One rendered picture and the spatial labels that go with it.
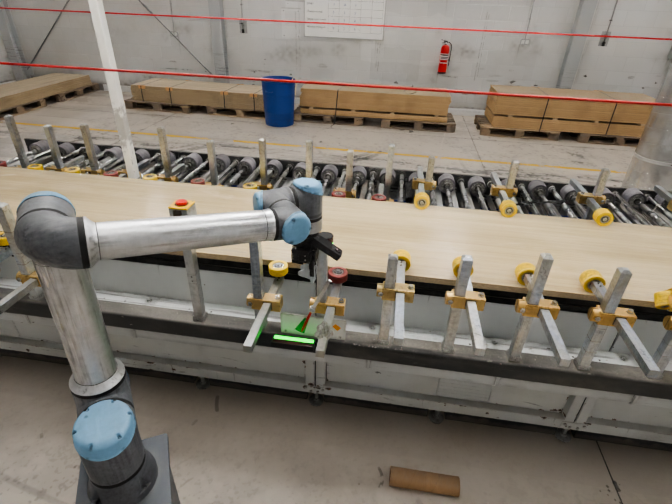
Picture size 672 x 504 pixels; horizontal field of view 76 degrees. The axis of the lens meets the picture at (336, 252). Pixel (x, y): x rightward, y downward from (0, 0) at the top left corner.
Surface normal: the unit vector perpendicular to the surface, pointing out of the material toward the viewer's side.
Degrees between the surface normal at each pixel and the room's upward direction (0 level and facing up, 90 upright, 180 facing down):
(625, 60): 90
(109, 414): 5
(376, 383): 90
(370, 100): 90
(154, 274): 90
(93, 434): 5
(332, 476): 0
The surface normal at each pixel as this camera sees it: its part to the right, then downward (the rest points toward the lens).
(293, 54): -0.15, 0.51
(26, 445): 0.04, -0.86
